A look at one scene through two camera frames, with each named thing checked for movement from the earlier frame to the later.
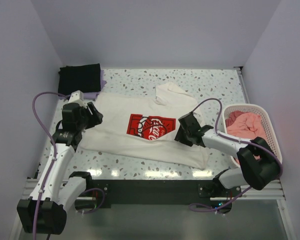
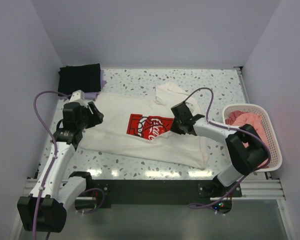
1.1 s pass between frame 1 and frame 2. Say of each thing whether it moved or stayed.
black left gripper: stayed
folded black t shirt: stayed
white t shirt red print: stayed
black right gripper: moved
